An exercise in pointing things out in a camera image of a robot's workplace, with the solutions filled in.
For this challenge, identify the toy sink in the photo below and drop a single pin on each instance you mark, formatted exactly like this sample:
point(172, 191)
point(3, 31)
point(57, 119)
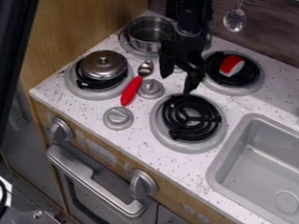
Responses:
point(263, 170)

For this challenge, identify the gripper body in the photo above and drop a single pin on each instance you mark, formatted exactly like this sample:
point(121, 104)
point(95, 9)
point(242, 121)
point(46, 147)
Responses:
point(183, 46)

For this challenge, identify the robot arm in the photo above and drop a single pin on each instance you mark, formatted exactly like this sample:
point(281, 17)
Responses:
point(189, 8)

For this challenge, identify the silver pot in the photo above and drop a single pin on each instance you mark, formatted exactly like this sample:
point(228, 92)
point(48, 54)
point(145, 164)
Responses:
point(150, 33)

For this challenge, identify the toy stove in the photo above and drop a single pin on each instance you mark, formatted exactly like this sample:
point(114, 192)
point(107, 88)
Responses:
point(158, 85)

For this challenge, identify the red and white toy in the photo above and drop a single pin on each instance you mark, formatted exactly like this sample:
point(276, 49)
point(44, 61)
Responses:
point(231, 65)

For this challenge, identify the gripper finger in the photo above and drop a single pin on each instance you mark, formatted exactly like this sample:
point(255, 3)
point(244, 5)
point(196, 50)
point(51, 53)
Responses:
point(192, 82)
point(165, 68)

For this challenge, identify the silver lid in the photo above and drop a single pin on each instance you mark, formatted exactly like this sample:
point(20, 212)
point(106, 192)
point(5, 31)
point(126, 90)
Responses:
point(102, 65)

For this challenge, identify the hanging silver strainer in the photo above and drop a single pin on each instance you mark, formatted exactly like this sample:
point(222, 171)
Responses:
point(235, 18)

